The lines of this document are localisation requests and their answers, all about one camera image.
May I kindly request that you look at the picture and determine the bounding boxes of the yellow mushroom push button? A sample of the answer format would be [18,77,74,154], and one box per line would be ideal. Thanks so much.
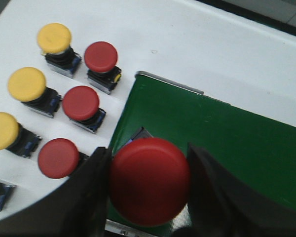
[0,111,42,158]
[37,23,82,79]
[7,67,62,118]

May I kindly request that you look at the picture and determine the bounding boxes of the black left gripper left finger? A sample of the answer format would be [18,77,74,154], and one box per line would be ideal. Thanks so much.
[0,147,112,237]

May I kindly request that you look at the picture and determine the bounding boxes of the red mushroom push button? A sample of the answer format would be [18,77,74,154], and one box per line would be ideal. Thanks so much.
[109,127,190,227]
[84,41,122,94]
[62,85,107,134]
[37,138,89,179]

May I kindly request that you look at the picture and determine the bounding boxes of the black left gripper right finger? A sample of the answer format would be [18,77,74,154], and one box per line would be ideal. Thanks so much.
[186,142,296,237]

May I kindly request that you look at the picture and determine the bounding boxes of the green conveyor belt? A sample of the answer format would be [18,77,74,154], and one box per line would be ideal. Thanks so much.
[106,74,296,237]

